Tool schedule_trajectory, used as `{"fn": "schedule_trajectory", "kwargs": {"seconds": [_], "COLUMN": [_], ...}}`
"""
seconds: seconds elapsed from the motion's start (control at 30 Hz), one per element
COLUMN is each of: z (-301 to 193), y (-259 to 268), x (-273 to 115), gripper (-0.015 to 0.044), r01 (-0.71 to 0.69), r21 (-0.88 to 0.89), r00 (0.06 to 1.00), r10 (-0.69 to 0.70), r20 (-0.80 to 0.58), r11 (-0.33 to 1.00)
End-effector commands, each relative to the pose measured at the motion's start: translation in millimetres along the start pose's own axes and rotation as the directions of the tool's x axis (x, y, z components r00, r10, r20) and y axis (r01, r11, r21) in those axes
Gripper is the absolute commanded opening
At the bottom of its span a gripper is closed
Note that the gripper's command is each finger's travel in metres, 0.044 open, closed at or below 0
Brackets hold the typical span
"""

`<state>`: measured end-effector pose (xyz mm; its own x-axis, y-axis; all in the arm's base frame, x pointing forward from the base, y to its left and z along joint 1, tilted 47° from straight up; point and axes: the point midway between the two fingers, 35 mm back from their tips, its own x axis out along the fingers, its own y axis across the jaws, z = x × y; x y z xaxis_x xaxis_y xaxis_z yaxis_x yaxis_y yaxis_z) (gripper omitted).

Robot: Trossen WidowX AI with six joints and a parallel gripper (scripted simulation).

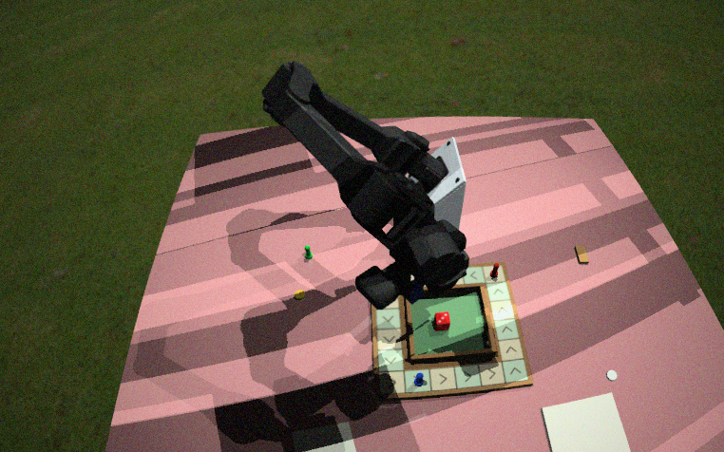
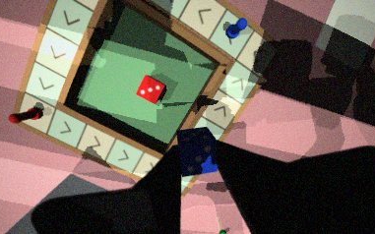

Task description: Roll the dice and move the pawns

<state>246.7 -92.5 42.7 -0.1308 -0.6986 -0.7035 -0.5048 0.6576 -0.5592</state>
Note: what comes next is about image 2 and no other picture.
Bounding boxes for red die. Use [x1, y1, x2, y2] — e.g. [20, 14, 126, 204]
[136, 75, 166, 104]

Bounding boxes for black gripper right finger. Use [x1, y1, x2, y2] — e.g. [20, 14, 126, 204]
[217, 140, 375, 234]

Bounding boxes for blue die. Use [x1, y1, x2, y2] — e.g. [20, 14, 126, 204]
[176, 127, 218, 177]

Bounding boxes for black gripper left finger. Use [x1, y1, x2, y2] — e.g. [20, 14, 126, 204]
[31, 145, 182, 234]

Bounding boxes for blue pawn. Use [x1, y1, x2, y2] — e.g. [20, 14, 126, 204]
[226, 18, 248, 39]

